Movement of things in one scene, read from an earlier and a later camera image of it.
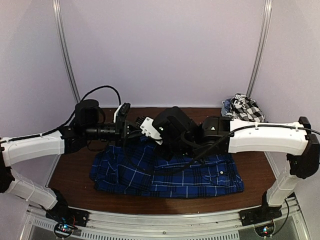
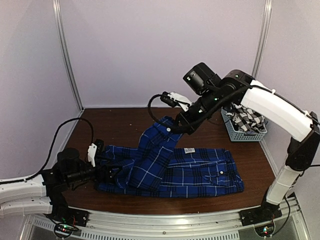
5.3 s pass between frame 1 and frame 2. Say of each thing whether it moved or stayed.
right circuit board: stayed
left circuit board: stayed
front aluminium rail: stayed
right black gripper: moved
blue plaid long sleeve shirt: stayed
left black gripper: moved
